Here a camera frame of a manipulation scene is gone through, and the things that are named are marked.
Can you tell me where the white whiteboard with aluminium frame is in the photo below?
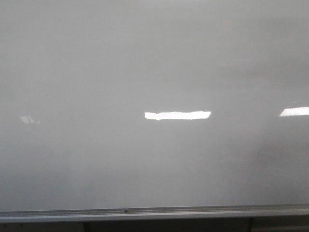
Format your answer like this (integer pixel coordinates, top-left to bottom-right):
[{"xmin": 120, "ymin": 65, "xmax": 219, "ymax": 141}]
[{"xmin": 0, "ymin": 0, "xmax": 309, "ymax": 212}]

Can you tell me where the grey marker tray ledge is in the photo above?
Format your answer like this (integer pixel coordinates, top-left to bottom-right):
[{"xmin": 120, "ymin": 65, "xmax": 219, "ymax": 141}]
[{"xmin": 0, "ymin": 205, "xmax": 309, "ymax": 223}]

